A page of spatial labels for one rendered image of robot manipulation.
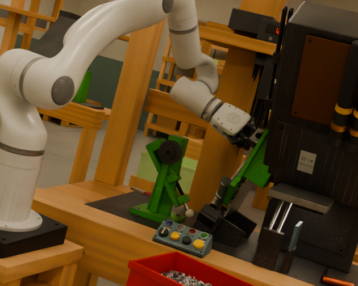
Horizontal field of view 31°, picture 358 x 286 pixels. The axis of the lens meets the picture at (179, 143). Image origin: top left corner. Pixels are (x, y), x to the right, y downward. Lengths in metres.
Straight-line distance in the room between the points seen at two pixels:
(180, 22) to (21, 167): 0.65
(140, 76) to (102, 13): 0.78
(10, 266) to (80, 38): 0.57
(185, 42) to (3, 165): 0.67
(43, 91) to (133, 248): 0.54
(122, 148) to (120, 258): 0.71
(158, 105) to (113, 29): 0.86
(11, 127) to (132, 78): 0.93
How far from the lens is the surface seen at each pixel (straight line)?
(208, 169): 2.33
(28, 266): 1.57
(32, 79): 1.53
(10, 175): 1.60
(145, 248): 1.79
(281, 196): 1.72
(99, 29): 1.65
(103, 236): 1.83
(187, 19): 1.90
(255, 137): 2.01
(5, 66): 1.61
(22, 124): 1.59
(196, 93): 2.04
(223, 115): 2.03
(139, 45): 2.43
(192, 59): 1.96
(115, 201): 2.14
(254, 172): 1.92
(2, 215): 1.63
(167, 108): 2.47
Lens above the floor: 1.37
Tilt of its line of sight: 6 degrees down
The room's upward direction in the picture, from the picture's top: 15 degrees clockwise
